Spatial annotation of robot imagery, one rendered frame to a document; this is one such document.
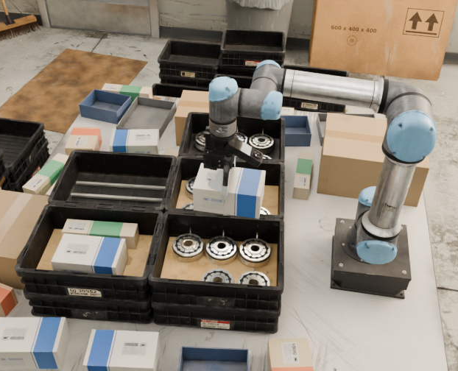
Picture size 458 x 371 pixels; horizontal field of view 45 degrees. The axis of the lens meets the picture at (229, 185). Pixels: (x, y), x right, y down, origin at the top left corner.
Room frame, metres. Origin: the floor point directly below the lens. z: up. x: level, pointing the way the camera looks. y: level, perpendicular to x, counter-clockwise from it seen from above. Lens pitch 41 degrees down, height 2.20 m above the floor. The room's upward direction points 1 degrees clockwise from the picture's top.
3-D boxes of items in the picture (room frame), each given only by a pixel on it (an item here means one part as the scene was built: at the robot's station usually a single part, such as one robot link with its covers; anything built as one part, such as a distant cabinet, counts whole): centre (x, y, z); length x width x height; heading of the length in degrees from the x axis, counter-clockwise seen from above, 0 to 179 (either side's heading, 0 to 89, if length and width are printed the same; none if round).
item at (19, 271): (1.20, 0.42, 0.92); 0.40 x 0.30 x 0.02; 86
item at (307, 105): (2.80, -0.47, 0.37); 0.40 x 0.30 x 0.45; 81
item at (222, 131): (1.26, 0.02, 1.33); 0.08 x 0.08 x 0.05
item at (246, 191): (1.26, 0.00, 1.09); 0.20 x 0.12 x 0.09; 81
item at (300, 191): (1.78, -0.31, 0.73); 0.24 x 0.06 x 0.06; 170
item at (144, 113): (2.18, 0.39, 0.73); 0.27 x 0.20 x 0.05; 167
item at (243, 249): (1.24, -0.09, 0.86); 0.10 x 0.10 x 0.01
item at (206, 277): (1.10, 0.03, 0.86); 0.10 x 0.10 x 0.01
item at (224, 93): (1.27, 0.02, 1.41); 0.09 x 0.08 x 0.11; 81
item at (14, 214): (1.34, 0.75, 0.78); 0.30 x 0.22 x 0.16; 170
